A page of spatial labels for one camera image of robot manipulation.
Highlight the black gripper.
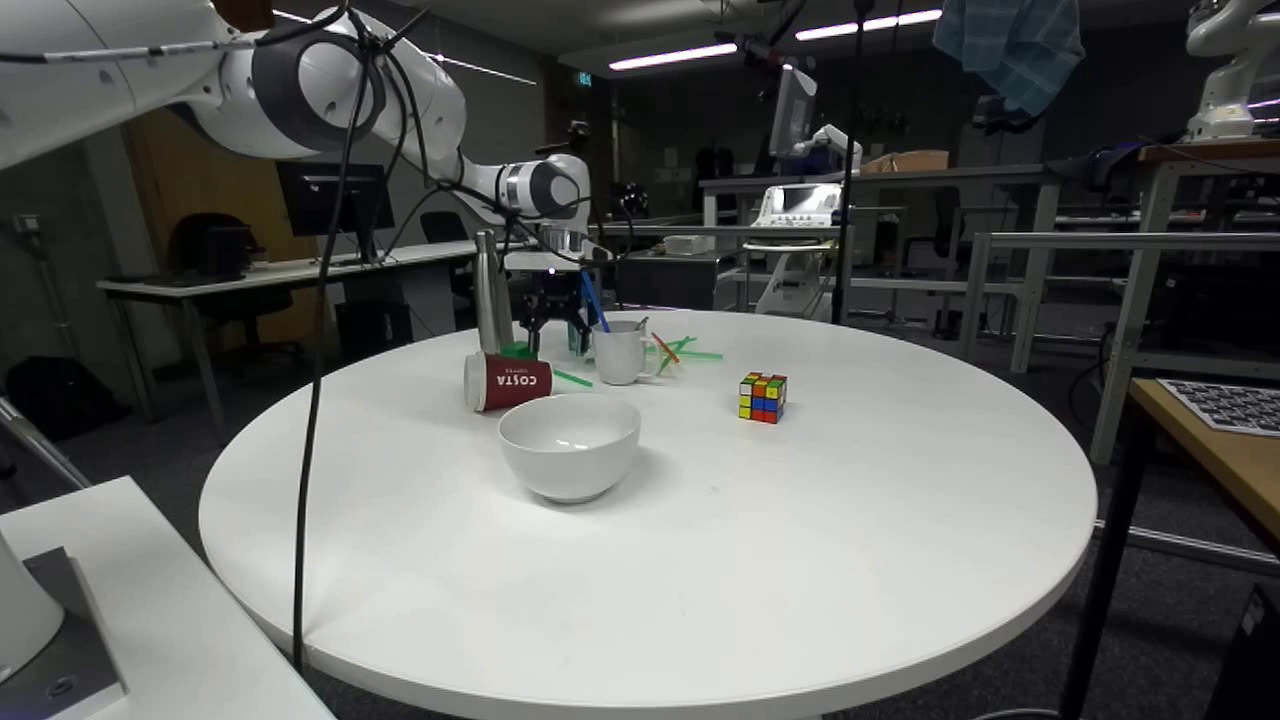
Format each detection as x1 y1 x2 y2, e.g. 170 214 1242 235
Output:
508 259 598 360

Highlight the white robot base table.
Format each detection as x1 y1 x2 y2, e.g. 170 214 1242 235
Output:
0 472 337 720

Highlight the silver metal bottle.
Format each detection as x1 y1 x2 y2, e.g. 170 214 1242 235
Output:
472 229 521 360

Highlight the blue pen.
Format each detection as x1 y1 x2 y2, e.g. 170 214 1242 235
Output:
581 267 613 335

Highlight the red paper cup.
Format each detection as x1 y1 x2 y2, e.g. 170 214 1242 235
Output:
460 350 556 416

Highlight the clear plastic cup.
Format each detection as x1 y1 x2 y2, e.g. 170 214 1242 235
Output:
588 315 649 388

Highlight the white ceramic bowl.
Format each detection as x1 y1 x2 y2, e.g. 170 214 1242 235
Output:
494 392 644 508

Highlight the Rubik's cube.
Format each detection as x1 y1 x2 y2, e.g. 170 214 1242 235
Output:
735 367 793 428

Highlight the black computer monitor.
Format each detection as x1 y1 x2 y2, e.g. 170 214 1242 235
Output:
271 162 398 264

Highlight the white medical equipment cart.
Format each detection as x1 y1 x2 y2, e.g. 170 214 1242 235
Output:
713 120 862 320

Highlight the ceiling light strip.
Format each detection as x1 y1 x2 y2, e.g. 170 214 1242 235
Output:
793 6 949 50
602 37 745 78

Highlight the long white office desk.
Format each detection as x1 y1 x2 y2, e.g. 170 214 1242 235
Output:
92 233 562 434

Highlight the black office chair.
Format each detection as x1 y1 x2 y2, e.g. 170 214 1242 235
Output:
163 210 294 351

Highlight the cardboard box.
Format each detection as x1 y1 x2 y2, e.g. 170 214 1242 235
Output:
854 150 956 181

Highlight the black backpack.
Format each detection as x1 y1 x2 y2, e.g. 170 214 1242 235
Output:
5 351 129 445

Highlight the grey metal rack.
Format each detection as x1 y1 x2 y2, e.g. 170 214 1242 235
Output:
956 229 1280 383

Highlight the blue hanging cloth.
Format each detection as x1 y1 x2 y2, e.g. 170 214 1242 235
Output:
933 0 1087 120

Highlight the wood top metal leg table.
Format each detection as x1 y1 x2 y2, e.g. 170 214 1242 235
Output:
1087 137 1280 472

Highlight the checkerboard calibration sheet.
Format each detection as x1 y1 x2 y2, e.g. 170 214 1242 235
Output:
1154 378 1280 440

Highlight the wooden top table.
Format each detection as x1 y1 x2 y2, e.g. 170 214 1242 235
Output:
1057 378 1280 720

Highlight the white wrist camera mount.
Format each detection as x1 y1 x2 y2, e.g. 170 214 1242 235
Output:
494 243 588 278

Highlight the black cable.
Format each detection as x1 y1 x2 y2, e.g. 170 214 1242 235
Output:
285 6 443 671

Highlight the grey metal frame table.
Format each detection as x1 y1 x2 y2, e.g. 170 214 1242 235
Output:
697 163 1063 382

